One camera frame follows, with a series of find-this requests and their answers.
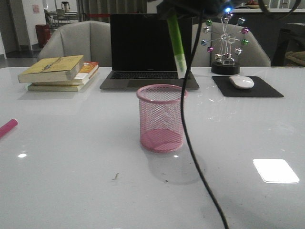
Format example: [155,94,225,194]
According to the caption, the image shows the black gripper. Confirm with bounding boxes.
[156,0,243,20]

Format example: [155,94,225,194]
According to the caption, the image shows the green highlighter pen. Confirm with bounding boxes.
[167,14,187,79]

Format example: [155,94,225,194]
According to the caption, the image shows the pink highlighter pen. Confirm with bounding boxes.
[0,119,18,138]

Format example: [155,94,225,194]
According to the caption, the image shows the pink mesh pen holder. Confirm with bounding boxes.
[136,84,183,153]

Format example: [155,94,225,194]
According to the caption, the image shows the grey laptop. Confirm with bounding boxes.
[99,13,200,91]

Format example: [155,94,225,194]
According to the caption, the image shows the grey armchair right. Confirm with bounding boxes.
[192,22,271,67]

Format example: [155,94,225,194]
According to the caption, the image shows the grey armchair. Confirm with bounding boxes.
[192,22,271,67]
[37,21,112,67]

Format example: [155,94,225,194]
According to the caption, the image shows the ferris wheel desk ornament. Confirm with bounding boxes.
[200,11,250,75]

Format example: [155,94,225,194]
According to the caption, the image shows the grey armchair left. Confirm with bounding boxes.
[37,21,112,67]

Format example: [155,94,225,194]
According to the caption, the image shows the fruit bowl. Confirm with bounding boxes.
[245,0,260,9]

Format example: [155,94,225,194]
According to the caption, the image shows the orange cover book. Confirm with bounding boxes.
[72,62,99,85]

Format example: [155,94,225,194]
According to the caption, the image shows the white computer mouse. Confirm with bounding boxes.
[229,75,254,89]

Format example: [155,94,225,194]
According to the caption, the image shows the yellow top book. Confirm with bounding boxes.
[18,55,84,83]

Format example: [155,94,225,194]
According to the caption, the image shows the black mouse pad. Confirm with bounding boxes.
[212,76,284,98]

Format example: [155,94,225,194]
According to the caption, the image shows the black side cabinet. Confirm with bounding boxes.
[272,22,305,66]

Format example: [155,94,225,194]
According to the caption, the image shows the red bin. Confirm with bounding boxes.
[35,24,51,48]

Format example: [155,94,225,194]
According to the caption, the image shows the bottom cream book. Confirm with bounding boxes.
[27,71,97,92]

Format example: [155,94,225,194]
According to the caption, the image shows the olive sofa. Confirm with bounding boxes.
[285,51,305,67]

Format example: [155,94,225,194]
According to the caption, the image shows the black cable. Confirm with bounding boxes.
[180,0,301,229]

